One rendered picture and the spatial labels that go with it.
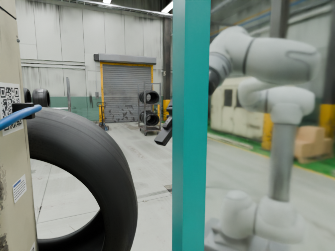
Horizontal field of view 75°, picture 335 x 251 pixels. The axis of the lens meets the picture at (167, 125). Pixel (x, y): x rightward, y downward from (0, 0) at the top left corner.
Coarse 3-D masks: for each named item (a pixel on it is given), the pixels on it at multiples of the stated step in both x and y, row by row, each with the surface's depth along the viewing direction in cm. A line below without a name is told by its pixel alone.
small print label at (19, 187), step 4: (24, 176) 37; (20, 180) 36; (24, 180) 37; (16, 184) 34; (20, 184) 36; (24, 184) 37; (16, 188) 34; (20, 188) 35; (24, 188) 37; (16, 192) 34; (20, 192) 35; (16, 196) 34; (20, 196) 35; (16, 200) 34
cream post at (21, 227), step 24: (0, 0) 31; (0, 24) 31; (0, 48) 31; (0, 72) 31; (24, 120) 38; (0, 144) 30; (24, 144) 38; (0, 168) 30; (24, 168) 38; (0, 192) 29; (24, 192) 37; (0, 216) 30; (24, 216) 37; (0, 240) 30; (24, 240) 36
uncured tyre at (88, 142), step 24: (48, 120) 52; (72, 120) 59; (48, 144) 49; (72, 144) 51; (96, 144) 55; (72, 168) 51; (96, 168) 53; (120, 168) 58; (96, 192) 53; (120, 192) 56; (96, 216) 84; (120, 216) 56; (48, 240) 82; (72, 240) 82; (96, 240) 82; (120, 240) 57
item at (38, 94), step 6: (66, 78) 520; (66, 84) 522; (24, 90) 503; (36, 90) 513; (42, 90) 517; (24, 96) 496; (30, 96) 540; (36, 96) 504; (42, 96) 508; (48, 96) 555; (24, 102) 497; (30, 102) 541; (36, 102) 505; (42, 102) 509; (48, 102) 563; (54, 108) 558; (60, 108) 537; (66, 108) 542
